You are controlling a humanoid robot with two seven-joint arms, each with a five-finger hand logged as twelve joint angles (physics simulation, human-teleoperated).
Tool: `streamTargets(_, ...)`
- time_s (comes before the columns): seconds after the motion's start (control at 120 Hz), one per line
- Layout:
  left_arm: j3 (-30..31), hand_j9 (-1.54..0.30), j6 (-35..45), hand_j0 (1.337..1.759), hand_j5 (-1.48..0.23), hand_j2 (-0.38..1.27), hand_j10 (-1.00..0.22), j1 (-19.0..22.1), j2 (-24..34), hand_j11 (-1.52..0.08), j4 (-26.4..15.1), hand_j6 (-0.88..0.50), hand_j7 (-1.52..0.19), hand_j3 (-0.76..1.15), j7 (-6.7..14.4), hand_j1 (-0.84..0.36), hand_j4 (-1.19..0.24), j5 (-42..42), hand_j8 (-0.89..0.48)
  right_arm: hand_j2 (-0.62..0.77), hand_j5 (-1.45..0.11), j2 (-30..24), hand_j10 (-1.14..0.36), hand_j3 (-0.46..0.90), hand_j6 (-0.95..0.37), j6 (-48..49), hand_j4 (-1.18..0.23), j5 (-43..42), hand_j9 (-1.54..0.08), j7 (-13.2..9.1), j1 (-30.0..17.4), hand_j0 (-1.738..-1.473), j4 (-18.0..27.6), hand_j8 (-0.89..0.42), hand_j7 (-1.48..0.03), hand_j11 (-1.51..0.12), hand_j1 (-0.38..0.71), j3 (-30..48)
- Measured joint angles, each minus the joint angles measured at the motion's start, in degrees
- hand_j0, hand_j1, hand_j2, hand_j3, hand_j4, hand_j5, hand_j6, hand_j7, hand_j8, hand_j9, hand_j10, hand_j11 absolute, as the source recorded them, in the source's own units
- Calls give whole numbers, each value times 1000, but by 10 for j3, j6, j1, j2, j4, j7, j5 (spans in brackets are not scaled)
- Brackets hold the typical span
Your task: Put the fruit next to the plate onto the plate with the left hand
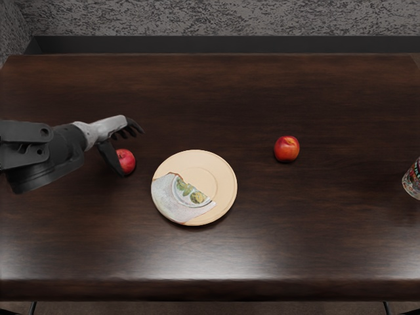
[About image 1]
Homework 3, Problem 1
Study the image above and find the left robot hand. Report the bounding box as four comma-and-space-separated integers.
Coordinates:
72, 114, 146, 179

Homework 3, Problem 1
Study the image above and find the beige plate with printed pattern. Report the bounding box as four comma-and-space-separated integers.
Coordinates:
150, 150, 238, 227

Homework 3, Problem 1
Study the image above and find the small dark red apple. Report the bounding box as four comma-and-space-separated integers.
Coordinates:
115, 148, 137, 175

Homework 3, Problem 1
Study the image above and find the red and yellow peach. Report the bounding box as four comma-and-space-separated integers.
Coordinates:
274, 135, 301, 163

